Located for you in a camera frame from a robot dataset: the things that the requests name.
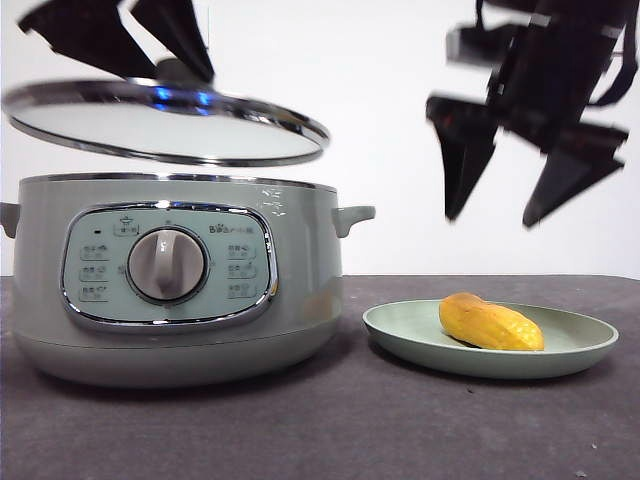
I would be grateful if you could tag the glass lid with green knob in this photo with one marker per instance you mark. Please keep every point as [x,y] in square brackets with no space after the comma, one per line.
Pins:
[165,130]

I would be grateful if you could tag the pale green round plate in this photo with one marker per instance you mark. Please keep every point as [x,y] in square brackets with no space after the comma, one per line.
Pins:
[400,325]

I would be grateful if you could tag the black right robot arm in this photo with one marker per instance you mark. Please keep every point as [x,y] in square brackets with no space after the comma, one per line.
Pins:
[575,10]

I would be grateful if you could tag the pale green electric steamer pot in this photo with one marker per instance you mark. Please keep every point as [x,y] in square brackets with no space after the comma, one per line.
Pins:
[300,260]

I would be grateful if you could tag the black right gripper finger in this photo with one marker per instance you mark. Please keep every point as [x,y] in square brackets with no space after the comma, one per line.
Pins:
[570,180]
[465,160]

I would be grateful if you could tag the grey round dial knob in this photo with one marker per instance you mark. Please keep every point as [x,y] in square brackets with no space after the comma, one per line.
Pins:
[166,265]

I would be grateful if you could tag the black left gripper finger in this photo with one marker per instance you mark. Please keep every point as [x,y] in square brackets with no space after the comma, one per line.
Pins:
[90,30]
[175,30]

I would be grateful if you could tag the yellow corn cob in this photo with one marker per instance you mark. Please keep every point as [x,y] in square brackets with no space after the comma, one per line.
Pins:
[490,322]

